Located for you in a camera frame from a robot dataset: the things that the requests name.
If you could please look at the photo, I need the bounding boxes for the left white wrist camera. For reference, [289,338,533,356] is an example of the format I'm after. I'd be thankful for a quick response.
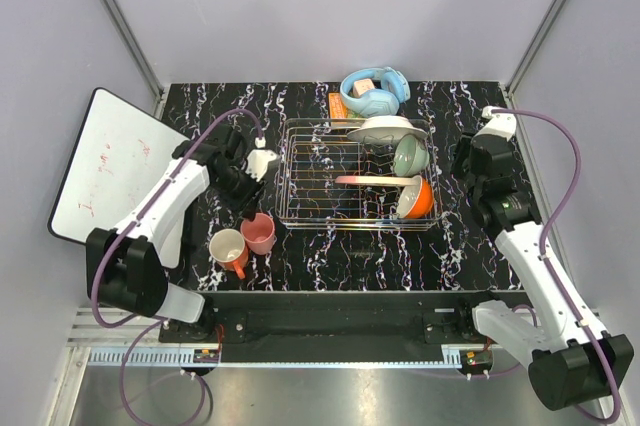
[243,137,280,182]

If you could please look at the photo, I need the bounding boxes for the pink cube box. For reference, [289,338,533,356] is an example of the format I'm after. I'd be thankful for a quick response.
[351,78,375,98]

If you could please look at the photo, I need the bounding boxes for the orange book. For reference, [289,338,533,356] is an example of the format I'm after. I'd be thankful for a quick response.
[328,92,361,119]

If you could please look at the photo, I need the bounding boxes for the orange mug white inside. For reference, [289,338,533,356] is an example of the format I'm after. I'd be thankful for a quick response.
[209,229,249,280]

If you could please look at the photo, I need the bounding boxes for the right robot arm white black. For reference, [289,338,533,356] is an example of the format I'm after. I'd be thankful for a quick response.
[452,133,634,417]

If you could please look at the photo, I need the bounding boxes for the pink and cream plate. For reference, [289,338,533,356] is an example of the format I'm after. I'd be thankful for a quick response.
[334,175,421,187]

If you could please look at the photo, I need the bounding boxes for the white scalloped plate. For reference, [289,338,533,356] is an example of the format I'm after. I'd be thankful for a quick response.
[347,115,427,145]

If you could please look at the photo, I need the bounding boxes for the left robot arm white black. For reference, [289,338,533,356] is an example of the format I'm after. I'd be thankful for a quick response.
[85,127,279,342]

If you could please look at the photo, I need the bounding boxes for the aluminium cable duct rail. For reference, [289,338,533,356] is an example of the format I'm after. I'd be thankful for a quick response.
[67,311,497,374]

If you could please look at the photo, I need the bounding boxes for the white whiteboard black frame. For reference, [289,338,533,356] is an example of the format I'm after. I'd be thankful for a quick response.
[48,88,186,244]

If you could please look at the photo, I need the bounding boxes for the orange bowl white inside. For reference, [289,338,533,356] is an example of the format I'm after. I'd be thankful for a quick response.
[396,175,435,219]

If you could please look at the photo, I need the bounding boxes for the pale green bowl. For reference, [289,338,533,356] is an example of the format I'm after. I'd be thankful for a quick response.
[393,134,430,177]

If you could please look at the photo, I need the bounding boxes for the metal wire dish rack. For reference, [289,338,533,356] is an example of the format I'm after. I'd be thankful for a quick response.
[276,116,441,231]

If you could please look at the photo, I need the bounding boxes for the blue headphones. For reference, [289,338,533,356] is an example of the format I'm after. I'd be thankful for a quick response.
[339,67,411,118]

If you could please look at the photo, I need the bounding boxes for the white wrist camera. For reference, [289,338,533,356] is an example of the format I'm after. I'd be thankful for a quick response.
[243,137,280,182]
[477,106,517,141]

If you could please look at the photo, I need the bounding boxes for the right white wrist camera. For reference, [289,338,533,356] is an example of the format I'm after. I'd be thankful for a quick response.
[477,106,517,141]

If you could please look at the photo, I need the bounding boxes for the pink cup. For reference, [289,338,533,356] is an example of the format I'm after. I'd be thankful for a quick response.
[240,213,275,255]

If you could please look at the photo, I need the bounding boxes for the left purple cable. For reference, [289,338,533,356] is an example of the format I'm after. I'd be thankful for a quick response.
[87,108,266,425]

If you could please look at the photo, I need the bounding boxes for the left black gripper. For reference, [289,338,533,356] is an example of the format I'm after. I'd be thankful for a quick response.
[212,164,268,221]

